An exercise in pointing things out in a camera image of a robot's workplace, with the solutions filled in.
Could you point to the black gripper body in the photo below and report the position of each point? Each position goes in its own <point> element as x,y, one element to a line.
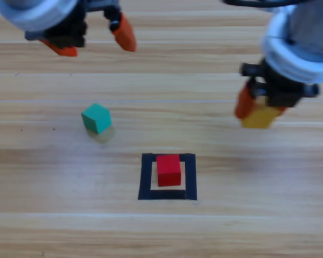
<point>280,86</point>
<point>67,29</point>

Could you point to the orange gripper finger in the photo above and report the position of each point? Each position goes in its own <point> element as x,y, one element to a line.
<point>125,35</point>
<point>242,103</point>
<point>280,110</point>
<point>64,51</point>

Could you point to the yellow wooden block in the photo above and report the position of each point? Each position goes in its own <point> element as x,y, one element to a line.
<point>258,118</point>

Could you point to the green wooden block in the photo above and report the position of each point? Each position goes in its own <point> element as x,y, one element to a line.
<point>97,118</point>

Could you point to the red wooden block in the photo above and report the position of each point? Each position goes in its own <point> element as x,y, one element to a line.
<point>168,169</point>

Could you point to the black tape square outline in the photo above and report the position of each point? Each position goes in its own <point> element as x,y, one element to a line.
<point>167,195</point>

